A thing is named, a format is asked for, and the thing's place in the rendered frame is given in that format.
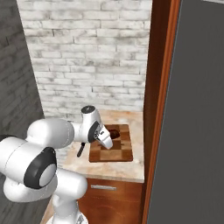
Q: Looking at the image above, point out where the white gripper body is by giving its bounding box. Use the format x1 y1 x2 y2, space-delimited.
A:
98 129 115 151

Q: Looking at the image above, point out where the dark brown steak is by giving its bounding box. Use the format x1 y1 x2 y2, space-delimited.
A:
108 129 121 141

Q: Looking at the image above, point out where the checkered wooden cutting board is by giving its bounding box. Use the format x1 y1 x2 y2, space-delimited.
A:
88 123 134 164

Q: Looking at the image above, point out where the brown wooden fridge housing panel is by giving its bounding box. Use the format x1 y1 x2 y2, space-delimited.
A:
141 0 182 224

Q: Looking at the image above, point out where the grey fridge door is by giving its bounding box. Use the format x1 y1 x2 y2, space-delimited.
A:
146 0 224 224

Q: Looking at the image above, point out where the brown wooden drawer front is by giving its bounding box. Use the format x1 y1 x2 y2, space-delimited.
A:
77 177 144 224

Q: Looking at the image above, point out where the black handle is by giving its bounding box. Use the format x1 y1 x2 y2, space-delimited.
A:
76 142 87 158

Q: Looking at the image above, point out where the silver drawer handle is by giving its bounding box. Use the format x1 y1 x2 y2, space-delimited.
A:
90 184 118 192

